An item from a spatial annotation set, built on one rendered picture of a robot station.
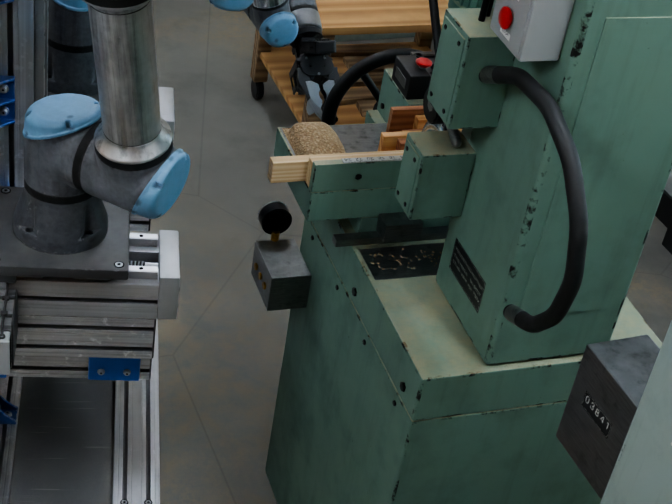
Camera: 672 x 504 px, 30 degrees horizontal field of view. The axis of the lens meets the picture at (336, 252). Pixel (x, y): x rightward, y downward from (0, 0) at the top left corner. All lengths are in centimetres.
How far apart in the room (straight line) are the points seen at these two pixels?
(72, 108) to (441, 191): 58
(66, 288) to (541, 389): 79
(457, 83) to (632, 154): 27
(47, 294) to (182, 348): 105
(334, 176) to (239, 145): 183
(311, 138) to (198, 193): 151
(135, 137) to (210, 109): 224
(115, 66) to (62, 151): 24
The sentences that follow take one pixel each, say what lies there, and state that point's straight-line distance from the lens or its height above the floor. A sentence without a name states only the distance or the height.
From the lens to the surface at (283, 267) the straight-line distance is 238.
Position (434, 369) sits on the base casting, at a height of 80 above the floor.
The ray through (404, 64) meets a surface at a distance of 230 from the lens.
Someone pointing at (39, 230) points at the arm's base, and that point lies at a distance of 203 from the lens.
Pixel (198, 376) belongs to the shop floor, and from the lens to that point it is 305.
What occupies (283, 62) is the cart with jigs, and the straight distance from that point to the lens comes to 401.
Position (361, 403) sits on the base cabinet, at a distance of 218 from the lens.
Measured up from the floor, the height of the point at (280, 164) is 94.
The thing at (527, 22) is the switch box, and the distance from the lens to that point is 166.
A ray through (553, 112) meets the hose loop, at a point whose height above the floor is 129.
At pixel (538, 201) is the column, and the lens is 179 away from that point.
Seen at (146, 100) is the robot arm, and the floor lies 115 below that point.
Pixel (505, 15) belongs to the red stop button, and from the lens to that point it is 169.
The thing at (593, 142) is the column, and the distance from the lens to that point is 177.
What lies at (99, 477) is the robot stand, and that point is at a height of 21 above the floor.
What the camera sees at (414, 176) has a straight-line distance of 193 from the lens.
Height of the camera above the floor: 205
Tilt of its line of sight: 36 degrees down
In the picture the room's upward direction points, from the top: 10 degrees clockwise
